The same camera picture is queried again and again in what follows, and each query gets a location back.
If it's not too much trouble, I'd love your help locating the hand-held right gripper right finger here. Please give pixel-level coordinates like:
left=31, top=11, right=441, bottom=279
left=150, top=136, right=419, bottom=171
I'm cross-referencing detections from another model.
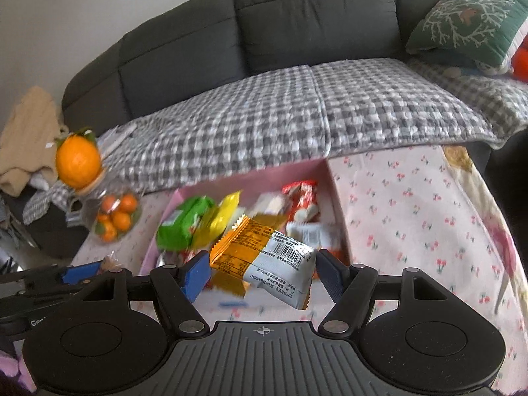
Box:
left=315, top=248, right=450, bottom=335

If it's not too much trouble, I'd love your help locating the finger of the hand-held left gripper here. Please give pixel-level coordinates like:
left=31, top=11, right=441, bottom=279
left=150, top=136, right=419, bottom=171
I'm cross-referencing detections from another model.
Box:
left=22, top=261, right=105, bottom=287

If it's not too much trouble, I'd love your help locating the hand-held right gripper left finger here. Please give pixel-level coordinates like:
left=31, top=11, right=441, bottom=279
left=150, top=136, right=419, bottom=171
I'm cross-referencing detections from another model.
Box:
left=80, top=250, right=212, bottom=336

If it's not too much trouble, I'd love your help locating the green snack packet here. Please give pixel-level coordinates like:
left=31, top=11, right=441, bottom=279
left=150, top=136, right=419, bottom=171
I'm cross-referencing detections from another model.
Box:
left=156, top=196, right=218, bottom=251

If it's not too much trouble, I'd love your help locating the yellow snack packet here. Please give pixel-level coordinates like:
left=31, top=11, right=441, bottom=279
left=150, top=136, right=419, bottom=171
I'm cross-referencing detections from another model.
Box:
left=193, top=191, right=243, bottom=250

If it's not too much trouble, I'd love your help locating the orange and white snack packet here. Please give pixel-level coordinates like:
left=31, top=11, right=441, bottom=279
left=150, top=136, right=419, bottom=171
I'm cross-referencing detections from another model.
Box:
left=210, top=214, right=318, bottom=310

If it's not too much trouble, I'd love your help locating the red snack packet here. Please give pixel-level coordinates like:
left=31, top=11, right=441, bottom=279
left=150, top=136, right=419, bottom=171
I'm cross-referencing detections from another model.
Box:
left=281, top=180, right=319, bottom=222

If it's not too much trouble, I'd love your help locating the pink cardboard box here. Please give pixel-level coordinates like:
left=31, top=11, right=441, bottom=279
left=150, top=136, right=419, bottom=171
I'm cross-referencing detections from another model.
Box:
left=138, top=159, right=353, bottom=322

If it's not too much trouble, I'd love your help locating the glass jar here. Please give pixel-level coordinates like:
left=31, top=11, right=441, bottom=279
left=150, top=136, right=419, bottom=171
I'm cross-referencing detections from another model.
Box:
left=66, top=175, right=143, bottom=243

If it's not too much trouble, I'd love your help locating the pile of small oranges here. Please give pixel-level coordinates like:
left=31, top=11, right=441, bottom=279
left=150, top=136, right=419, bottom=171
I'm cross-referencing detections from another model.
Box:
left=95, top=194, right=139, bottom=242

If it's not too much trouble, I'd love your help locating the grey checkered sofa blanket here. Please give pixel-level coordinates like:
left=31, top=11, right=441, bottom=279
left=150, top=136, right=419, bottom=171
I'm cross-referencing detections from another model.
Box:
left=97, top=57, right=528, bottom=192
left=22, top=181, right=83, bottom=225

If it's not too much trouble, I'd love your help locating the wooden jar lid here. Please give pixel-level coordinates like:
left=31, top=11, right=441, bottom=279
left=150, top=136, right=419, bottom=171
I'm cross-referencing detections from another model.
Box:
left=76, top=171, right=106, bottom=194

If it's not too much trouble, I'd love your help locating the cherry print tablecloth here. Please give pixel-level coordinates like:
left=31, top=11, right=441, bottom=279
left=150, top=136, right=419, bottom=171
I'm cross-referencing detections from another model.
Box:
left=0, top=142, right=528, bottom=396

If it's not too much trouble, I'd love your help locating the large orange with leaves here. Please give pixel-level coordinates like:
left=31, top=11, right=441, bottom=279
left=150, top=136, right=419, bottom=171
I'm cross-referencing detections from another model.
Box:
left=55, top=129, right=102, bottom=189

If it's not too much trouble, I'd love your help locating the beige cloth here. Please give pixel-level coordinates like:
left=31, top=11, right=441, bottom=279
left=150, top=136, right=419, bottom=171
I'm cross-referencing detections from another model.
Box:
left=0, top=86, right=67, bottom=196

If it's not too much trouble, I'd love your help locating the dark grey sofa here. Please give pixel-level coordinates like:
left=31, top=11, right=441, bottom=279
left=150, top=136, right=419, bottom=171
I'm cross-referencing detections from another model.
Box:
left=0, top=0, right=528, bottom=258

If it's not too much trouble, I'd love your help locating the green embroidered pillow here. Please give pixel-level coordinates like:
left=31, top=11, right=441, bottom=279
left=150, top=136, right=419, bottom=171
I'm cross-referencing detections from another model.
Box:
left=405, top=0, right=528, bottom=71

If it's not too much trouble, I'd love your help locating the orange plush toy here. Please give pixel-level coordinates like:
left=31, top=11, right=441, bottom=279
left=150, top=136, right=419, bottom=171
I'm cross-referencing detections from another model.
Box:
left=511, top=37, right=528, bottom=83

